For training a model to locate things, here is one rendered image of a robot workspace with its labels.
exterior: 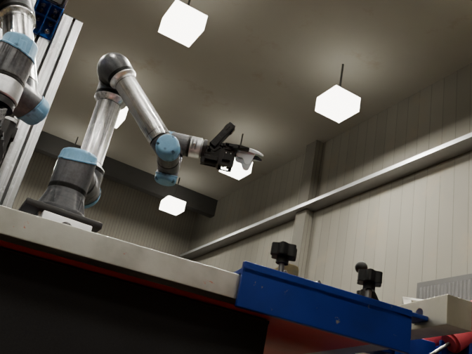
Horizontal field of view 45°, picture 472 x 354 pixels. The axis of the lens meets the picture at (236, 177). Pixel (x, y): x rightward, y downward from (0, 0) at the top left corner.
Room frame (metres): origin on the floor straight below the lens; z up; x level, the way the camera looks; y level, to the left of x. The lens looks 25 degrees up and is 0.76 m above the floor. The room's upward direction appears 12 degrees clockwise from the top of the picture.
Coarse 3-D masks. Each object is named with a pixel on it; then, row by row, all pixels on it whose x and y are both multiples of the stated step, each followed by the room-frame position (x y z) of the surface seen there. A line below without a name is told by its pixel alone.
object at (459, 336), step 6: (438, 336) 1.32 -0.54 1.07; (444, 336) 1.21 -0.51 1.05; (450, 336) 1.20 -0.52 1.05; (456, 336) 1.19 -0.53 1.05; (462, 336) 1.19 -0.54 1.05; (468, 336) 1.20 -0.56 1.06; (438, 342) 1.32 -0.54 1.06; (450, 342) 1.20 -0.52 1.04; (456, 342) 1.19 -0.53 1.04; (462, 342) 1.19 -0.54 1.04; (468, 342) 1.20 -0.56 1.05; (438, 348) 1.20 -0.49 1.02; (444, 348) 1.20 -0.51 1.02; (450, 348) 1.22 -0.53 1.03; (456, 348) 1.20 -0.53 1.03; (462, 348) 1.20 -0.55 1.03
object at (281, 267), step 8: (272, 248) 0.86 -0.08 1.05; (280, 248) 0.85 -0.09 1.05; (288, 248) 0.85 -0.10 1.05; (272, 256) 0.88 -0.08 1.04; (280, 256) 0.86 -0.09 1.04; (288, 256) 0.86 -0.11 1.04; (280, 264) 0.86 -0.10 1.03; (360, 272) 0.90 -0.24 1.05; (368, 272) 0.89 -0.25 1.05; (376, 272) 0.90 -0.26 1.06; (360, 280) 0.90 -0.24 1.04; (368, 280) 0.89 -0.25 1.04; (376, 280) 0.90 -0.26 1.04; (368, 288) 0.90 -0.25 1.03; (368, 296) 0.91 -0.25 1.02
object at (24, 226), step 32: (0, 224) 0.74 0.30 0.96; (32, 224) 0.75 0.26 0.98; (64, 224) 0.76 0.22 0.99; (64, 256) 0.80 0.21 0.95; (96, 256) 0.78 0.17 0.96; (128, 256) 0.79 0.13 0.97; (160, 256) 0.80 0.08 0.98; (192, 288) 0.82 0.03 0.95; (224, 288) 0.83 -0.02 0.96; (320, 352) 1.13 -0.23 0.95; (352, 352) 1.06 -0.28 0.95
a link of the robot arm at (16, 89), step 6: (0, 78) 0.97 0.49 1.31; (6, 78) 0.98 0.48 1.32; (12, 78) 0.98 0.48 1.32; (0, 84) 0.97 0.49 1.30; (6, 84) 0.98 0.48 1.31; (12, 84) 0.98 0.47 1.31; (18, 84) 0.99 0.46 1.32; (0, 90) 0.97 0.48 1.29; (6, 90) 0.98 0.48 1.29; (12, 90) 0.99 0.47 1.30; (18, 90) 1.00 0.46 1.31; (6, 96) 0.99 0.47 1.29; (12, 96) 0.99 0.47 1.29; (18, 96) 1.01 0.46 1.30
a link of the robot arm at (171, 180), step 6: (180, 156) 1.75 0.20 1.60; (180, 162) 1.76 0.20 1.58; (162, 168) 1.70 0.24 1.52; (174, 168) 1.70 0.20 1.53; (156, 174) 1.75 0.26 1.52; (162, 174) 1.73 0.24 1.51; (168, 174) 1.73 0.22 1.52; (174, 174) 1.75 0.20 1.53; (156, 180) 1.76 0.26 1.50; (162, 180) 1.75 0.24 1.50; (168, 180) 1.74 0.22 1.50; (174, 180) 1.75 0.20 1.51
